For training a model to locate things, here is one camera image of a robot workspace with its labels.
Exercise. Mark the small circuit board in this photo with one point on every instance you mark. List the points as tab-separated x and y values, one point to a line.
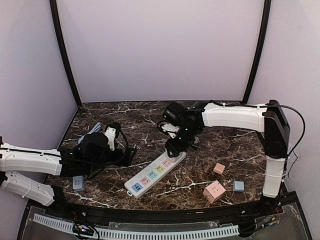
83	230

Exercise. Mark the small pink cube adapter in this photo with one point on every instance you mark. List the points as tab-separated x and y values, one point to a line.
219	168

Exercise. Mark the black frame post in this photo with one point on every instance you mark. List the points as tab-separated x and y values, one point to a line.
63	51
258	50

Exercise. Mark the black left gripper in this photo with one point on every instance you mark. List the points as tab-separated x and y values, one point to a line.
126	158

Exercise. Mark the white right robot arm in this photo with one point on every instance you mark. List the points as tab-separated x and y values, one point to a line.
184	124

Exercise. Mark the right black frame post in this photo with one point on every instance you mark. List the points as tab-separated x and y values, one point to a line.
258	50

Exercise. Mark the left black frame post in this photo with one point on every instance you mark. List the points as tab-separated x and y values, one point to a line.
63	51

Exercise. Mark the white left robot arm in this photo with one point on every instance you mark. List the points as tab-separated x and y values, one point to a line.
55	162

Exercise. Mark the white multicolour power strip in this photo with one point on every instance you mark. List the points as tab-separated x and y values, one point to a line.
149	176

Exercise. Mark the blue small power strip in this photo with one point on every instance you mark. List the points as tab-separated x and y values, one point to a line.
78	183

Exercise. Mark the black front table rail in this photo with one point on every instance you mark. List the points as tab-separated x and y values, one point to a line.
224	214

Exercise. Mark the white slotted cable duct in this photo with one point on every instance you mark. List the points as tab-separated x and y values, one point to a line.
103	233

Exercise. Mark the large pink cube adapter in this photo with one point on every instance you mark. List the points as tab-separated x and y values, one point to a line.
214	191

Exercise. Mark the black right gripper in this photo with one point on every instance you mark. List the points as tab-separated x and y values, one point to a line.
173	146

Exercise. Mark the small blue cube adapter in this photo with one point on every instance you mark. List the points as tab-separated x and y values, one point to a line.
238	186

